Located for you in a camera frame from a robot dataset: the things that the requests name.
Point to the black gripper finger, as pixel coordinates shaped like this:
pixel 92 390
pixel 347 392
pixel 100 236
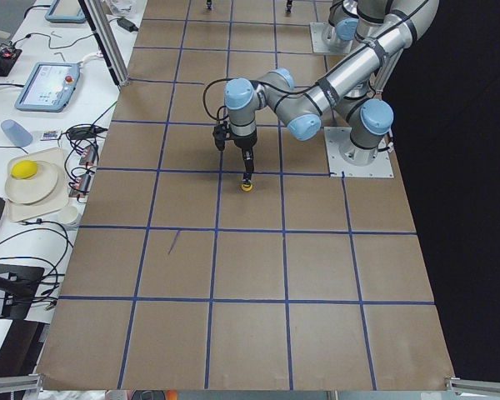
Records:
pixel 247 157

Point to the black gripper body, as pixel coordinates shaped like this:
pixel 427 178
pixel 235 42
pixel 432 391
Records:
pixel 244 142

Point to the yellow push button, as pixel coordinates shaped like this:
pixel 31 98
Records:
pixel 246 185

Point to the brown paper table cover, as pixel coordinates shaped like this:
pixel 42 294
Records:
pixel 181 280

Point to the black power adapter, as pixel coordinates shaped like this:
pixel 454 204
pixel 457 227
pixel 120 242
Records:
pixel 127 25

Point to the white paper cup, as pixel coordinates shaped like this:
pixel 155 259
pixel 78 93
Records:
pixel 69 216

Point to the near blue teach pendant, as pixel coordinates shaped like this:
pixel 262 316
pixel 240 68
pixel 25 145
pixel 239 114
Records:
pixel 49 87

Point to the blue teach pendant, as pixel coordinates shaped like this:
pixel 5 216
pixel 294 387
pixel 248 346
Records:
pixel 49 87
pixel 65 11

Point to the yellow lemon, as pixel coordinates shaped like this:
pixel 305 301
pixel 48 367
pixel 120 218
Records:
pixel 24 169

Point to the beige round plate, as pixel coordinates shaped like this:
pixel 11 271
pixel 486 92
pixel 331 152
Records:
pixel 33 189

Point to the far blue teach pendant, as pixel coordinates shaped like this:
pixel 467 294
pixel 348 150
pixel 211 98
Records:
pixel 65 11

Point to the blue plastic cup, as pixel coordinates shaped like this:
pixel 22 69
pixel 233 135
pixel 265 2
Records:
pixel 16 133

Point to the beige tray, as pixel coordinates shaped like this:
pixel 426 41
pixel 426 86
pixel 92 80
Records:
pixel 56 200

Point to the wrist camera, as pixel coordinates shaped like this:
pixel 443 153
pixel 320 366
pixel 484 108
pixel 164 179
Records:
pixel 221 134

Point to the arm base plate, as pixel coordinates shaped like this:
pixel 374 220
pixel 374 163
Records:
pixel 318 46
pixel 345 160

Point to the aluminium frame post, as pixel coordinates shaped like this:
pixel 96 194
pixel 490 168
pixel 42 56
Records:
pixel 100 27

